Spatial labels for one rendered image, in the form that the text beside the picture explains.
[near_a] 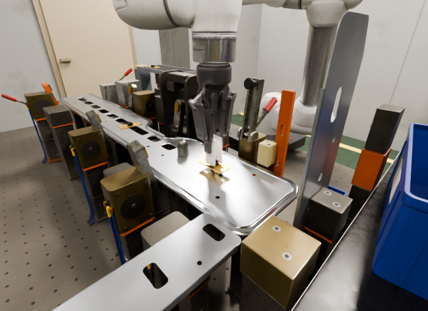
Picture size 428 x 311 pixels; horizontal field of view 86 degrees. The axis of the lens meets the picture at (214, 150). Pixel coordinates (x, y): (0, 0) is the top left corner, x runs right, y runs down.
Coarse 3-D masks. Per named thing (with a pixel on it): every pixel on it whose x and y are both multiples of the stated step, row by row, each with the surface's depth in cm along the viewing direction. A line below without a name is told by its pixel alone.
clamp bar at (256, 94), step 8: (248, 80) 59; (256, 80) 61; (264, 80) 61; (248, 88) 59; (256, 88) 62; (248, 96) 63; (256, 96) 61; (248, 104) 64; (256, 104) 61; (248, 112) 65; (256, 112) 63; (248, 120) 65; (256, 120) 64; (240, 136) 67; (248, 136) 65
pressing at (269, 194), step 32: (96, 96) 132; (128, 128) 88; (160, 160) 65; (192, 160) 65; (224, 160) 65; (192, 192) 52; (224, 192) 52; (256, 192) 52; (288, 192) 52; (224, 224) 44; (256, 224) 44
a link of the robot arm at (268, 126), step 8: (264, 96) 126; (272, 96) 123; (280, 96) 123; (264, 104) 124; (272, 112) 123; (264, 120) 127; (272, 120) 125; (256, 128) 135; (264, 128) 129; (272, 128) 127
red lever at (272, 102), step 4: (272, 100) 69; (276, 100) 69; (268, 104) 69; (272, 104) 69; (264, 108) 68; (268, 108) 68; (260, 112) 68; (264, 112) 68; (268, 112) 69; (260, 116) 68; (264, 116) 68; (260, 120) 67; (248, 128) 67; (248, 132) 66
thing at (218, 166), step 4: (200, 160) 61; (204, 160) 61; (216, 160) 59; (204, 164) 59; (208, 164) 59; (216, 164) 58; (220, 164) 59; (224, 164) 59; (212, 168) 57; (216, 168) 57; (220, 168) 58; (224, 168) 57; (228, 168) 57; (220, 172) 56
